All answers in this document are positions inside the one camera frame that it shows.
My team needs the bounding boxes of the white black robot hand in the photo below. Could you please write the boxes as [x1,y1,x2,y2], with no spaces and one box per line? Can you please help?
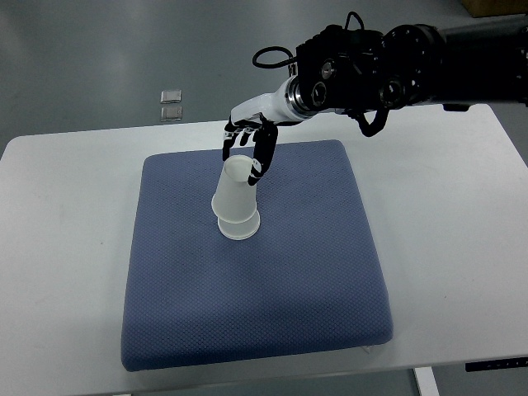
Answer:
[222,77,304,186]

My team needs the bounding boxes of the white paper cup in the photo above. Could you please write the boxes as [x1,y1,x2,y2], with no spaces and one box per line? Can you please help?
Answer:
[217,210,261,240]
[211,155,257,224]

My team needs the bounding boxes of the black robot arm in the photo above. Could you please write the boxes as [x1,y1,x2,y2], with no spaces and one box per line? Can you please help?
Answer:
[295,16,527,137]

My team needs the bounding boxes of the upper metal floor plate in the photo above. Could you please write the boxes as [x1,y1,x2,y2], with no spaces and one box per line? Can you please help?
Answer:
[160,89,182,104]

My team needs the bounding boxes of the white paper cup on cushion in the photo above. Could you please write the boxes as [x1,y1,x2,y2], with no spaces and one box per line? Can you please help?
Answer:
[217,210,261,240]

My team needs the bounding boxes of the blue fabric cushion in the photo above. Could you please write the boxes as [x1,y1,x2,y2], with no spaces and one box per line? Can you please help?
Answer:
[121,140,393,371]

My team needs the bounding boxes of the brown cardboard box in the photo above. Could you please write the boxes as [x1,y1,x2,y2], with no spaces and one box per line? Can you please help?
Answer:
[460,0,528,18]

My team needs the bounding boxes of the white table leg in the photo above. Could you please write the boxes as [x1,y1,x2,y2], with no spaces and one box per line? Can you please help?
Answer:
[413,367,440,396]

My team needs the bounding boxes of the black table control panel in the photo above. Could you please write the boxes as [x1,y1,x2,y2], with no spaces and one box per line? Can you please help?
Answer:
[464,356,528,372]

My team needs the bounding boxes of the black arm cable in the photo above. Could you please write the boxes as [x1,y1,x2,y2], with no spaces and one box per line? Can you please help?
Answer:
[252,11,366,70]

